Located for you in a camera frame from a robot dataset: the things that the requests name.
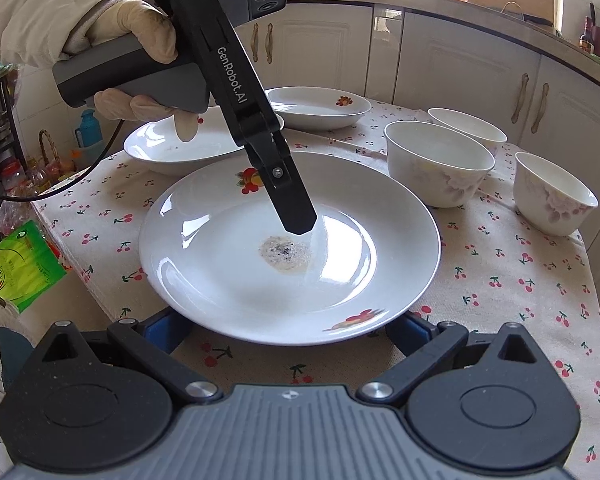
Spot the red-lidded plastic jar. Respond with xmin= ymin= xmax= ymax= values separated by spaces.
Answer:
xmin=0 ymin=157 xmax=28 ymax=196

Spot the wicker basket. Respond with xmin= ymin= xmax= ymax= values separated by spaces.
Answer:
xmin=38 ymin=129 xmax=77 ymax=177

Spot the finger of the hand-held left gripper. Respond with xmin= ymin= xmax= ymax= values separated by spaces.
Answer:
xmin=242 ymin=131 xmax=318 ymax=236

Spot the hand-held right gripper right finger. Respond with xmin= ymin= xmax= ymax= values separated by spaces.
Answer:
xmin=357 ymin=311 xmax=542 ymax=409

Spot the large white fruit-print plate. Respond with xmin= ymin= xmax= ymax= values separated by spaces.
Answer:
xmin=139 ymin=150 xmax=441 ymax=346

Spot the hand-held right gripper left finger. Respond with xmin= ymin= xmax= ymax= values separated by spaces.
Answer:
xmin=40 ymin=307 xmax=223 ymax=410

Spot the white cabinet door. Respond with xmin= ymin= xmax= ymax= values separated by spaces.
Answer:
xmin=529 ymin=54 xmax=600 ymax=243
xmin=396 ymin=10 xmax=542 ymax=147
xmin=232 ymin=15 xmax=263 ymax=97
xmin=261 ymin=2 xmax=377 ymax=100

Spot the cherry print tablecloth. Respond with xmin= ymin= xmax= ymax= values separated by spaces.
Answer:
xmin=30 ymin=95 xmax=600 ymax=480

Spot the black cable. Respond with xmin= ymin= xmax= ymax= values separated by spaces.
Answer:
xmin=0 ymin=119 xmax=126 ymax=203

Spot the person's left forearm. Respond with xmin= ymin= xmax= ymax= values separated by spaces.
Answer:
xmin=0 ymin=0 xmax=145 ymax=68

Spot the white bowl with pink flowers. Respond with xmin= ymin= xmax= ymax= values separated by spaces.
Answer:
xmin=426 ymin=107 xmax=508 ymax=156
xmin=512 ymin=151 xmax=600 ymax=237
xmin=384 ymin=120 xmax=496 ymax=209

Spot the green plastic bag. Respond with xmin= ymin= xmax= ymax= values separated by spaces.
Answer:
xmin=0 ymin=220 xmax=68 ymax=313

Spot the person's left hand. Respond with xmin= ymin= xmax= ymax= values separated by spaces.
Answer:
xmin=61 ymin=0 xmax=202 ymax=143

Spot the dark sauce bottle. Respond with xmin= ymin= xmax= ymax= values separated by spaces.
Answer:
xmin=579 ymin=16 xmax=596 ymax=55

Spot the blue thermos jug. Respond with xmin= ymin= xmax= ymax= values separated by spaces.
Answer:
xmin=75 ymin=109 xmax=103 ymax=148

